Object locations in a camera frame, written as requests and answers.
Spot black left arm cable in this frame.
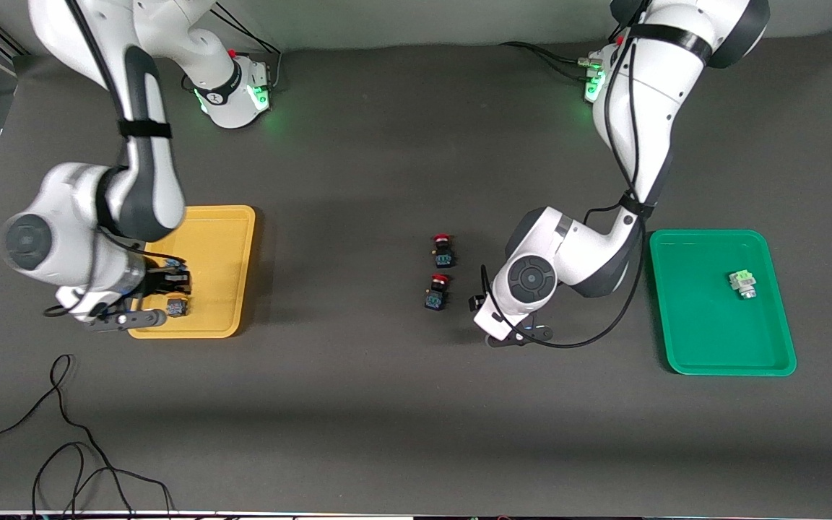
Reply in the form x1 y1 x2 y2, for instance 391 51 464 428
480 0 649 350

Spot green plastic tray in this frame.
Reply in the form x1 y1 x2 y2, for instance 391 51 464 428
649 229 798 378

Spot dark grey table mat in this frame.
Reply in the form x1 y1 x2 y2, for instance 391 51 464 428
0 29 832 516

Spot green push button switch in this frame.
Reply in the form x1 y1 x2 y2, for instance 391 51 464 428
729 269 759 301

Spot loose black cable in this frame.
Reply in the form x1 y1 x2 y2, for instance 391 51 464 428
0 353 175 518

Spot yellow plastic tray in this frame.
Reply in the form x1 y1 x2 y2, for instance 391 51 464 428
127 205 256 339

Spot red push button switch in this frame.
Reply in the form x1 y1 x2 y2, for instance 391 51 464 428
431 233 456 269
424 274 450 312

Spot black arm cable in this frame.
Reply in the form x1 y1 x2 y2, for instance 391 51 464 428
62 0 190 319
480 0 649 350

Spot black left base cables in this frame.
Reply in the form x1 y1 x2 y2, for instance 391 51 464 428
499 14 605 82

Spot black right base cables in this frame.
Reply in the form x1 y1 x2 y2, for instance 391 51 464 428
182 4 284 93

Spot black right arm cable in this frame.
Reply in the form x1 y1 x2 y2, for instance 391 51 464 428
62 0 190 319

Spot black base cables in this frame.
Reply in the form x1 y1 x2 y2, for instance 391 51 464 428
182 4 284 93
499 14 605 82

